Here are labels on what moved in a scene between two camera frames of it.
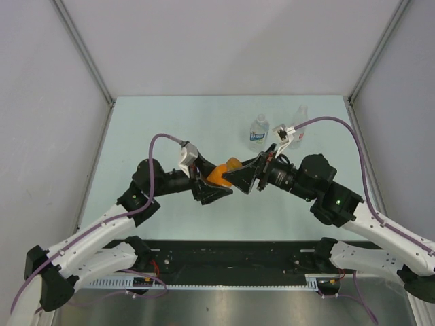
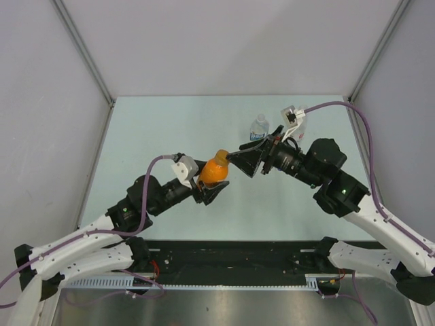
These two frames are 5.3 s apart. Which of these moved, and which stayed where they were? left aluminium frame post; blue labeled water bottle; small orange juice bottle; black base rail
Moved: small orange juice bottle
Stayed: left aluminium frame post; black base rail; blue labeled water bottle
